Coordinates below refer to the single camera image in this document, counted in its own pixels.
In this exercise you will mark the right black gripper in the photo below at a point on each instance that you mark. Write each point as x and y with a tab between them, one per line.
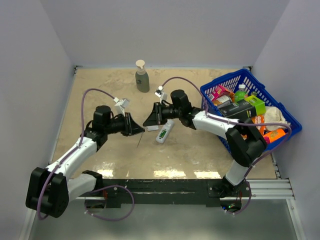
156	118

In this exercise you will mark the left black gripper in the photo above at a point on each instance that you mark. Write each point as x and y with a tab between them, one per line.
130	127

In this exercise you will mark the white battery cover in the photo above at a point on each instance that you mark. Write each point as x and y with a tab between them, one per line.
152	128

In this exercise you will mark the white remote control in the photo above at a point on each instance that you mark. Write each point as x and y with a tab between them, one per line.
164	132

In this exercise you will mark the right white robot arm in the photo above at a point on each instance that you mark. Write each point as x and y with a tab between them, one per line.
244	139

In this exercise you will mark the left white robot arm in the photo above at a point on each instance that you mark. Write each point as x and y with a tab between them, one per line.
50	189

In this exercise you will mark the grey soap dispenser bottle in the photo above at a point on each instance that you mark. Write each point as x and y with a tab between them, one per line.
142	77

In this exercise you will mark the pink snack box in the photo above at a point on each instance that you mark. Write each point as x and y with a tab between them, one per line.
220	91

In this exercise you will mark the brown label can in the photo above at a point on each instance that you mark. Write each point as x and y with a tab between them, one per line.
222	101

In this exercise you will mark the green drink bottle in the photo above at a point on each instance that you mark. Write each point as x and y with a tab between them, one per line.
241	93

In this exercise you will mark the black and green box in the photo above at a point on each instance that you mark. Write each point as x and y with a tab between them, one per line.
248	107

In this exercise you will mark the blue plastic basket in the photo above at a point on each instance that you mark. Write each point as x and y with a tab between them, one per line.
232	81

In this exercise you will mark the orange razor package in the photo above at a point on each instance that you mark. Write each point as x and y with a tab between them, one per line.
259	120

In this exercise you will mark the orange snack bag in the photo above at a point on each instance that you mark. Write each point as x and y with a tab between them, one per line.
272	136

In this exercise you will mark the crumpled beige cloth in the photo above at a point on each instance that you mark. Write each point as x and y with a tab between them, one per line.
274	115

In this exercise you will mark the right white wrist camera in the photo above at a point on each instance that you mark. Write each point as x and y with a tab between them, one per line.
161	94

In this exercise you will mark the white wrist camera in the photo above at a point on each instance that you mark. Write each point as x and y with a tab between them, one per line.
121	104
161	94

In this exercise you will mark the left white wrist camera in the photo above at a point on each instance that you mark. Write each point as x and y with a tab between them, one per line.
121	104

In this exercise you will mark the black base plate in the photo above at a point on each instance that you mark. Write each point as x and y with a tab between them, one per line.
208	192

